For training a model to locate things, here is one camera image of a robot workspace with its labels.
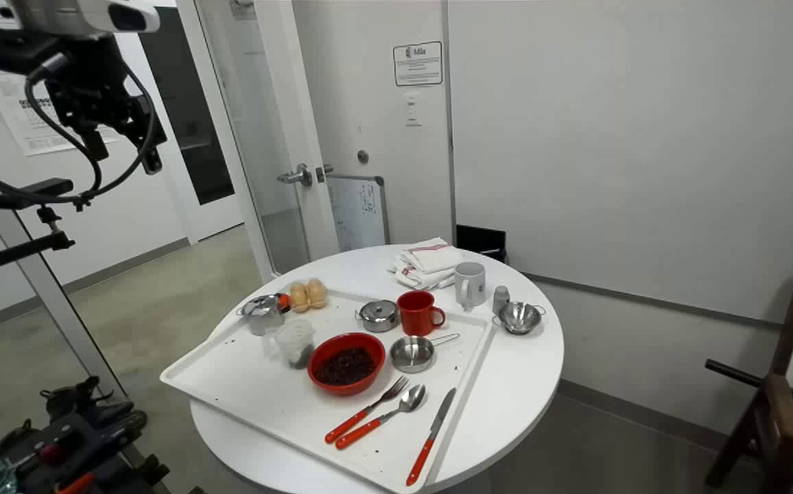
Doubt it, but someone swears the door lever handle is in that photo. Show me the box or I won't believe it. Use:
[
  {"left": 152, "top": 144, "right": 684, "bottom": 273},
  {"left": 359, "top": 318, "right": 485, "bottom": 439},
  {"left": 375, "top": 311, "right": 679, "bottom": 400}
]
[{"left": 278, "top": 164, "right": 314, "bottom": 186}]

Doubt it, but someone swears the red handled spoon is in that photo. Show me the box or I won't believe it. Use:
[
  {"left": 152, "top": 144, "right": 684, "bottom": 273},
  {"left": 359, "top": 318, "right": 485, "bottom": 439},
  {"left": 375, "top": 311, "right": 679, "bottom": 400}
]
[{"left": 334, "top": 385, "right": 426, "bottom": 451}]

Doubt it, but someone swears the clear plastic cup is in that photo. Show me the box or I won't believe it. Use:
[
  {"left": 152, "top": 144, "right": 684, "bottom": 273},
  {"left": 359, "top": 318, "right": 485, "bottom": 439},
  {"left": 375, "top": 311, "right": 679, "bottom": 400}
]
[{"left": 274, "top": 321, "right": 315, "bottom": 369}]

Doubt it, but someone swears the black box by wall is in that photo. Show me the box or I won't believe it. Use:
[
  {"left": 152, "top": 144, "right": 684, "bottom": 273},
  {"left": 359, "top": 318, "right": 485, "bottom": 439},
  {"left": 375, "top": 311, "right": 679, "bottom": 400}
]
[{"left": 455, "top": 225, "right": 509, "bottom": 262}]

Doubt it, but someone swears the wall sign plaque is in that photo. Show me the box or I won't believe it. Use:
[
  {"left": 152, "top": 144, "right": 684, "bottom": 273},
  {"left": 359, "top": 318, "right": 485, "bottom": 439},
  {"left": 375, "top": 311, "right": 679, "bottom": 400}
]
[{"left": 393, "top": 42, "right": 443, "bottom": 87}]

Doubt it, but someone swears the small whiteboard on floor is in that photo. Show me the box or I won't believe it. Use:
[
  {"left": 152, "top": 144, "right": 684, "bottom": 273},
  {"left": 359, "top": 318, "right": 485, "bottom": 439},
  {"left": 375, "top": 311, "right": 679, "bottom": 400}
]
[{"left": 329, "top": 177, "right": 389, "bottom": 251}]

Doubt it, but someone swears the black camera on tripod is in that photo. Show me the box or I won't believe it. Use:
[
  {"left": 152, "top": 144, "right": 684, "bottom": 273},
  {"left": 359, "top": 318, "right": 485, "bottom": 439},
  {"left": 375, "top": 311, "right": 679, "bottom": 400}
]
[{"left": 0, "top": 179, "right": 75, "bottom": 267}]

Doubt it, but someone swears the white red striped cloth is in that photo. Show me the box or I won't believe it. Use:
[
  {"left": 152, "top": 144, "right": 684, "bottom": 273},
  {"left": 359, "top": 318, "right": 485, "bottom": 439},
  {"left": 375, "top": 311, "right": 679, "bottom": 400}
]
[{"left": 393, "top": 238, "right": 462, "bottom": 291}]

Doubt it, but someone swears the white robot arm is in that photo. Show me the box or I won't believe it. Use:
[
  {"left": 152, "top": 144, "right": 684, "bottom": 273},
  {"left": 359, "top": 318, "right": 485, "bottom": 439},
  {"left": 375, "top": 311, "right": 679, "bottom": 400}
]
[{"left": 0, "top": 0, "right": 164, "bottom": 173}]

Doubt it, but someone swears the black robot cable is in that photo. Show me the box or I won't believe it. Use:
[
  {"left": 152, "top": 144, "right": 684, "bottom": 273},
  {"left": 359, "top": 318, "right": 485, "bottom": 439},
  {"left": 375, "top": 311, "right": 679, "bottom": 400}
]
[{"left": 23, "top": 52, "right": 164, "bottom": 210}]

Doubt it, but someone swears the red handled fork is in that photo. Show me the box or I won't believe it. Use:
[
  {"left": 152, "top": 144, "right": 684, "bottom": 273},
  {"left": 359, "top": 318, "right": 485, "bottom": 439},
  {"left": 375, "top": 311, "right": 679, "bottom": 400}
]
[{"left": 323, "top": 377, "right": 410, "bottom": 446}]

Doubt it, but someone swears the steel salt shaker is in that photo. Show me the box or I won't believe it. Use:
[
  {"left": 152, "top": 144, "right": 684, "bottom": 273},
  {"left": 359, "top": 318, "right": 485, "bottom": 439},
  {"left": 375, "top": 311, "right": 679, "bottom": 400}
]
[{"left": 492, "top": 285, "right": 510, "bottom": 315}]

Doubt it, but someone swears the white plastic serving tray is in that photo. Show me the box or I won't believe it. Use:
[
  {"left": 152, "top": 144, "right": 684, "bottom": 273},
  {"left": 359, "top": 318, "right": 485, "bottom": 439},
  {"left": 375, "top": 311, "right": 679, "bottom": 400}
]
[{"left": 163, "top": 315, "right": 492, "bottom": 494}]

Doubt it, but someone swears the black red tools pile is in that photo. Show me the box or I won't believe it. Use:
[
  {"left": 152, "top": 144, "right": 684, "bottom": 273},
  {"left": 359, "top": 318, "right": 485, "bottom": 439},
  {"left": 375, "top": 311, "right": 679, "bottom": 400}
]
[{"left": 0, "top": 377, "right": 170, "bottom": 494}]

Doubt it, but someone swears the red bowl with beans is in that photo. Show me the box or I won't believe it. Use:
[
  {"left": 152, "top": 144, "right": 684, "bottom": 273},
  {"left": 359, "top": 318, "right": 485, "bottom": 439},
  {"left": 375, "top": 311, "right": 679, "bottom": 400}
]
[{"left": 308, "top": 332, "right": 386, "bottom": 399}]

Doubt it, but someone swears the dark wooden chair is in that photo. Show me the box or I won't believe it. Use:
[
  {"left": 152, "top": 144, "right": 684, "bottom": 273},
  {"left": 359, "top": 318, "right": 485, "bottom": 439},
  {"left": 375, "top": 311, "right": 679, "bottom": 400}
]
[{"left": 706, "top": 295, "right": 793, "bottom": 494}]

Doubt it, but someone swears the steel bowl on table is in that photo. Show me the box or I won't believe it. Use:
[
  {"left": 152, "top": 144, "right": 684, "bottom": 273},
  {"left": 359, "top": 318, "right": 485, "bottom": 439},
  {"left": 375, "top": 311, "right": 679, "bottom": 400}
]
[{"left": 500, "top": 303, "right": 541, "bottom": 336}]

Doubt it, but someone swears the red handled knife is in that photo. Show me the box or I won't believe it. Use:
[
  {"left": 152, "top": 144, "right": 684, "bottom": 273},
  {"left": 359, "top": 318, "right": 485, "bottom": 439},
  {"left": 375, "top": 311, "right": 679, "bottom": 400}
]
[{"left": 406, "top": 388, "right": 458, "bottom": 485}]

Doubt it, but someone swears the small steel bowl on tray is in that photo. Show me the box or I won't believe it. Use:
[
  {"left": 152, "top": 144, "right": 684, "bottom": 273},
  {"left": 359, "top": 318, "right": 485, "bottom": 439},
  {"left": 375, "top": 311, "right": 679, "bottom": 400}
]
[{"left": 389, "top": 336, "right": 436, "bottom": 374}]

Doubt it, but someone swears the small orange round object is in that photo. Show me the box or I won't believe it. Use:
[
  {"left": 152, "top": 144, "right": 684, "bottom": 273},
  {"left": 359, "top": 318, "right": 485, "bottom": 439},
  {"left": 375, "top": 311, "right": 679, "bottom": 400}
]
[{"left": 274, "top": 295, "right": 290, "bottom": 312}]

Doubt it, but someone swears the red ceramic mug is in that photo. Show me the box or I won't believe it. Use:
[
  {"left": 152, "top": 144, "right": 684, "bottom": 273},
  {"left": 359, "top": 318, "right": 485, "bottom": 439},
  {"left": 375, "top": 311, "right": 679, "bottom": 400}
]
[{"left": 399, "top": 291, "right": 447, "bottom": 336}]

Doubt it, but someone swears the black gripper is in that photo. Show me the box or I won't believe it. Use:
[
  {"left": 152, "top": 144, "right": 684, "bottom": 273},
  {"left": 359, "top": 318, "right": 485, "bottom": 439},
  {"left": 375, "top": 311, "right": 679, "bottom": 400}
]
[{"left": 45, "top": 39, "right": 164, "bottom": 173}]

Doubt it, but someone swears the white grey mug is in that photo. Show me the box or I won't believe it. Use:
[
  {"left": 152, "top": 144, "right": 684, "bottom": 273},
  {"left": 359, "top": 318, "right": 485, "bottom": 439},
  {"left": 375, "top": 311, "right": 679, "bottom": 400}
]
[{"left": 455, "top": 263, "right": 485, "bottom": 311}]

